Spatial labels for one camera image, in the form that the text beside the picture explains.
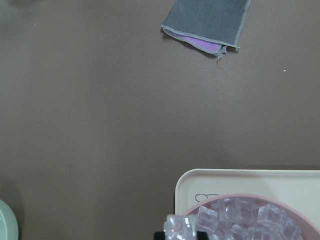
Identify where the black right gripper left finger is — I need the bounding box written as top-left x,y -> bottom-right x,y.
153,231 -> 166,240

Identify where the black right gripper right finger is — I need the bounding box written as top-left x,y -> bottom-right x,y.
196,231 -> 208,240

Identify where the single clear ice cube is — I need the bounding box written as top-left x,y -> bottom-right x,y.
163,214 -> 197,240

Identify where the pink bowl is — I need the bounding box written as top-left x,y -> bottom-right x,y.
182,193 -> 320,240

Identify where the pile of clear ice cubes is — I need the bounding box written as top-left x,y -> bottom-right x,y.
196,197 -> 303,240

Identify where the mint green bowl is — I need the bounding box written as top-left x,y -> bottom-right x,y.
0,200 -> 19,240

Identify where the cream rectangular tray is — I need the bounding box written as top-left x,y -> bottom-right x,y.
174,168 -> 320,226

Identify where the grey folded cloth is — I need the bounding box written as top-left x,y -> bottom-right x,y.
161,0 -> 251,59

